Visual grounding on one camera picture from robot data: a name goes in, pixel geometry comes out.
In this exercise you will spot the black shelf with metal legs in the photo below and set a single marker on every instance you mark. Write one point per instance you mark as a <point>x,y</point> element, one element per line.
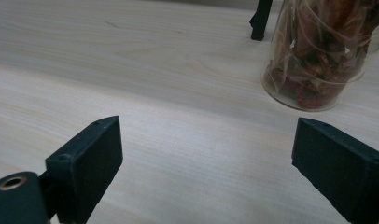
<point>259,21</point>

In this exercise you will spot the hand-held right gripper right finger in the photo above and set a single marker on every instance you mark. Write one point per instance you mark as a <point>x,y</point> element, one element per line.
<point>343,168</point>

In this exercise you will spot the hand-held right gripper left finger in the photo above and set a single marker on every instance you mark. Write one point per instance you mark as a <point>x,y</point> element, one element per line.
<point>91,161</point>

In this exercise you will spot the short glass jar dried chilies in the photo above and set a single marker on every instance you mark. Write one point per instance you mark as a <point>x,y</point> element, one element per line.
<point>318,62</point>

